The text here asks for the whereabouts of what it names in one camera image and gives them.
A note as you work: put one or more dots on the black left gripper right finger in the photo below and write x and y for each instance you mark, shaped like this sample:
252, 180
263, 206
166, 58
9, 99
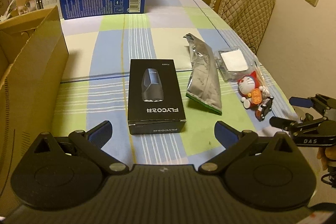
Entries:
236, 144

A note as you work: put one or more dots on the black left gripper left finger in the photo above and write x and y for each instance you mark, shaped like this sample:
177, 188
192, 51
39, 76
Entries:
89, 146

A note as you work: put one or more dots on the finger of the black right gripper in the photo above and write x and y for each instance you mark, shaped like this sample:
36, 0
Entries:
301, 102
285, 124

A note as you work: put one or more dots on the red Doraemon figurine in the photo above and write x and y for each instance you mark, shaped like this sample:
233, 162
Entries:
249, 89

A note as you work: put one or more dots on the silver foil pouch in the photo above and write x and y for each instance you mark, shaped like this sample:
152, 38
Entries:
203, 86

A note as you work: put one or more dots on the black shaver box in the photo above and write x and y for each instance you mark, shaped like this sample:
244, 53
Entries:
154, 103

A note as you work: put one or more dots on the clear plastic box white pad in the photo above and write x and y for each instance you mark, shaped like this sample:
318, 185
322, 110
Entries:
233, 64

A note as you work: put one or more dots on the person's right hand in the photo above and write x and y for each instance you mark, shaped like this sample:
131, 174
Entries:
326, 154

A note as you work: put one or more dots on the checkered bed sheet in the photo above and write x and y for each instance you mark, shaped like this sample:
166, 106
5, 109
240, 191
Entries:
113, 56

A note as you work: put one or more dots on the brown cardboard box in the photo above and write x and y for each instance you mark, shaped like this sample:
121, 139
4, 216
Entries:
33, 58

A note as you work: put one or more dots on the quilted beige chair cover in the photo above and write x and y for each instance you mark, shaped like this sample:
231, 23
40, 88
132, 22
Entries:
248, 18

